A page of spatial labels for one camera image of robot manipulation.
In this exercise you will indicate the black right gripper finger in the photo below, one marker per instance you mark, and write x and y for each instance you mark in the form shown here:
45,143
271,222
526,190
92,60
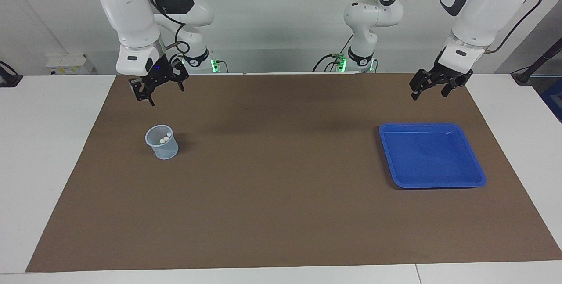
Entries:
147,96
181,83

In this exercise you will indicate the blue plastic tray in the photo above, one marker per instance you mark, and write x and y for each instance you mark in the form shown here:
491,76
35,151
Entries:
430,156

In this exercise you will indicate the black stand pole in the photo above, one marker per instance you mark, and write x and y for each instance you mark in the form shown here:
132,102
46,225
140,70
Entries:
540,62

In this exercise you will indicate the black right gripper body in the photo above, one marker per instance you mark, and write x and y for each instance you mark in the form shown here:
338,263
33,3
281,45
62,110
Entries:
160,75

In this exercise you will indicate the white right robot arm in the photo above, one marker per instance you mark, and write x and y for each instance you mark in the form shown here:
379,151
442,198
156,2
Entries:
131,16

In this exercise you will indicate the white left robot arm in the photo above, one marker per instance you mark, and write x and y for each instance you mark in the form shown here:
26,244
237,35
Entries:
478,7

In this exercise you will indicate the black stand base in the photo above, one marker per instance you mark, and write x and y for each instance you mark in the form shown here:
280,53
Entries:
9,80

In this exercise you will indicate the blue box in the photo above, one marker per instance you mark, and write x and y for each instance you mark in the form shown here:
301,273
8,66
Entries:
554,99

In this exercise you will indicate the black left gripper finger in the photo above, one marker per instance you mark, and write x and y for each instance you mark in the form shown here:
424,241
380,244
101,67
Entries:
416,91
448,89

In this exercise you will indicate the brown table mat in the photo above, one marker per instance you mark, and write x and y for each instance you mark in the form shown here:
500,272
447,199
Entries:
281,196

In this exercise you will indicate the translucent plastic cup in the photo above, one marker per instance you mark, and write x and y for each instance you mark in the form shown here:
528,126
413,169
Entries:
166,152

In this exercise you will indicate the white wall socket box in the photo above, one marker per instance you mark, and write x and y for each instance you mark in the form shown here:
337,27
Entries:
68,64

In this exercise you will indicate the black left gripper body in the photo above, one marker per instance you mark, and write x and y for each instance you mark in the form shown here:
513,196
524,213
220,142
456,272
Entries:
443,77

